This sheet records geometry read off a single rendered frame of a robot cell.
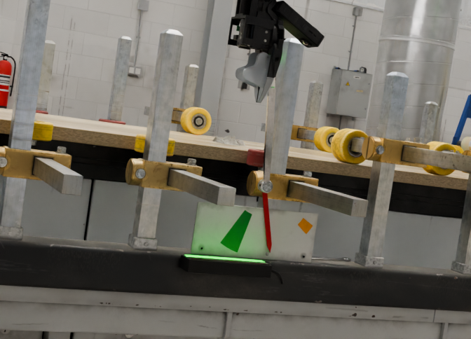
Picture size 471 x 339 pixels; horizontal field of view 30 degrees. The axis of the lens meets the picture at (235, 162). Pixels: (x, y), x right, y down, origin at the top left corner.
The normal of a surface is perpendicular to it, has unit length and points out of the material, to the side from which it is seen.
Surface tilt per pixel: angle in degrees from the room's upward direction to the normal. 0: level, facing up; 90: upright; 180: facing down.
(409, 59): 90
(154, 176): 90
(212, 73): 90
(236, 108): 90
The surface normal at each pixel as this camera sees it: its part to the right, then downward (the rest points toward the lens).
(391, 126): 0.38, 0.11
